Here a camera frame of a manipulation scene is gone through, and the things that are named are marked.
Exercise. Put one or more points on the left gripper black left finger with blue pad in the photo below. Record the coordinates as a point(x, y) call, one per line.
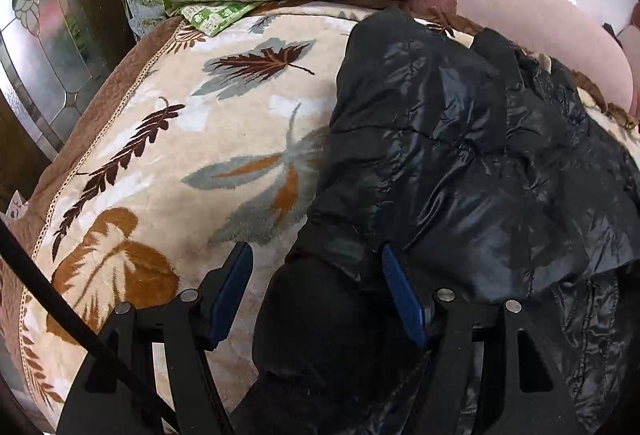
point(222, 291)

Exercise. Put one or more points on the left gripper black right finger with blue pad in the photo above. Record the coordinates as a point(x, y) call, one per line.
point(409, 308)

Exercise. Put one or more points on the black puffer jacket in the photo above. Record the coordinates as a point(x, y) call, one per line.
point(515, 217)

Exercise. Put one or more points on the leaf-patterned beige blanket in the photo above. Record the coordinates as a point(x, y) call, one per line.
point(220, 140)

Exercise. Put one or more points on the white paper bag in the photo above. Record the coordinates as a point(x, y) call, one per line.
point(16, 209)

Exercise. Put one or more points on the glass panel door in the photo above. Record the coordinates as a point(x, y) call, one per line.
point(51, 67)

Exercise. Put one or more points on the pink bolster cushion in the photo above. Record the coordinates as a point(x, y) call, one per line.
point(557, 28)

